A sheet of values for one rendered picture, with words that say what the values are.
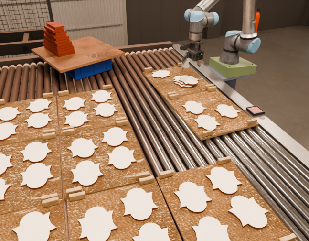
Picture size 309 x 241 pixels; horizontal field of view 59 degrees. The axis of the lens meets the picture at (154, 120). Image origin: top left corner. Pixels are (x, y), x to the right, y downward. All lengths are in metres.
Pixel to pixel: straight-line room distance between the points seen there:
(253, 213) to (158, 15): 4.59
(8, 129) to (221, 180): 1.05
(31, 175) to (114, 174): 0.34
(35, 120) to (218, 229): 1.05
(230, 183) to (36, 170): 0.79
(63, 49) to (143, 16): 3.28
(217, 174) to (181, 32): 4.63
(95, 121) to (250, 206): 0.86
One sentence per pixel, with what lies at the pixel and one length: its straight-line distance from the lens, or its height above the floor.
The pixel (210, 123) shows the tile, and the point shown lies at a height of 0.95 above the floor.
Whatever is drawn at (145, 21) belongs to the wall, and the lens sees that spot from 5.25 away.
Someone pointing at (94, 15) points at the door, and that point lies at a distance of 4.91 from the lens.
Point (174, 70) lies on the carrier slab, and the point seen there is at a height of 0.94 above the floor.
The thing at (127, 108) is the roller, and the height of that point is 0.92.
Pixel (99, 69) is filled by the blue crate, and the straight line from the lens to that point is 2.02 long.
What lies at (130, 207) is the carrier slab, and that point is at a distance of 1.03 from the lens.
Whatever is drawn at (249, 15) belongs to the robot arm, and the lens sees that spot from 2.00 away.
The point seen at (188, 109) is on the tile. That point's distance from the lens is 1.55.
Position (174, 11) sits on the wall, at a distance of 5.43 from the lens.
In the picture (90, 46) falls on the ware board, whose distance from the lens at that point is 2.23.
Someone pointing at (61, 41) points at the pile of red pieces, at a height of 1.14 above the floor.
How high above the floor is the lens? 1.76
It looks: 34 degrees down
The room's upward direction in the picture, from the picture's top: straight up
